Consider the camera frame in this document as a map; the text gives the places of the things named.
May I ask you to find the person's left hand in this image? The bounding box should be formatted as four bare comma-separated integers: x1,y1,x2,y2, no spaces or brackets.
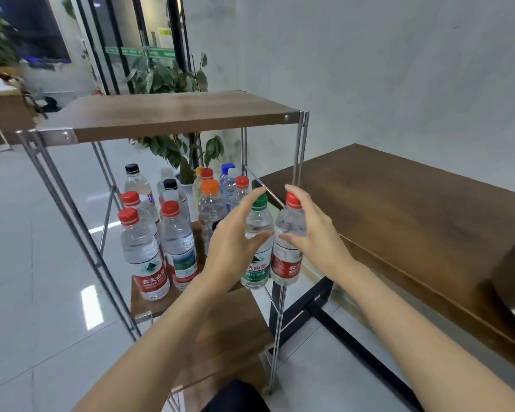
201,188,278,292

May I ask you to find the person's right hand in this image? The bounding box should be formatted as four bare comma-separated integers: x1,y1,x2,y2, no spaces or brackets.
279,184,359,284

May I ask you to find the green label plastic water bottle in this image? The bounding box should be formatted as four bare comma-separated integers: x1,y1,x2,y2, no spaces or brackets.
240,193,278,290

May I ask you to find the green red label plastic bottle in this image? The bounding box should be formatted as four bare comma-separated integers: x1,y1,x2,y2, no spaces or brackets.
270,193,308,287

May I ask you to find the orange cap clear plastic bottle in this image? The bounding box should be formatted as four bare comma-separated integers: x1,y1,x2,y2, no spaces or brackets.
197,179,229,249

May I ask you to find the blue cap plastic bottle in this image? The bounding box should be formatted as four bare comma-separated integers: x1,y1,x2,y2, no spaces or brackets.
220,163,239,203

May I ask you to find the orange label black cap bottle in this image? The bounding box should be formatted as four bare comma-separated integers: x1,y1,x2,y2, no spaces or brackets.
124,163,156,207

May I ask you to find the wooden metal shelf rack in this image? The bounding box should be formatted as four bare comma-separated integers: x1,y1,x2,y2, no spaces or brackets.
17,90,312,412

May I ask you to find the stainless steel water dispenser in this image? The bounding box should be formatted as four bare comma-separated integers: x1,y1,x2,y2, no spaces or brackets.
491,225,515,333

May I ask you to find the person's right forearm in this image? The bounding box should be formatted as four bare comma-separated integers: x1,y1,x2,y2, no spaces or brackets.
335,262,515,412

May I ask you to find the person's left forearm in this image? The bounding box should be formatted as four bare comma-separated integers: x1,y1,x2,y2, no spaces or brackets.
73,274,241,412

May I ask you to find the person's black trouser leg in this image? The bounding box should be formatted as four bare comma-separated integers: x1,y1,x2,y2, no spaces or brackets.
201,379,271,412

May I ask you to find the green potted plant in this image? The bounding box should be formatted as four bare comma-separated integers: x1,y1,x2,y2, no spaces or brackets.
127,52,227,181

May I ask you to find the background wooden table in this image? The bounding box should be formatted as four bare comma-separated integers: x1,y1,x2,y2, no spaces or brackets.
0,77,46,151

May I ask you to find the black metal table frame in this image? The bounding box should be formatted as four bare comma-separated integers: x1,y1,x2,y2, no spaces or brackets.
266,274,426,412

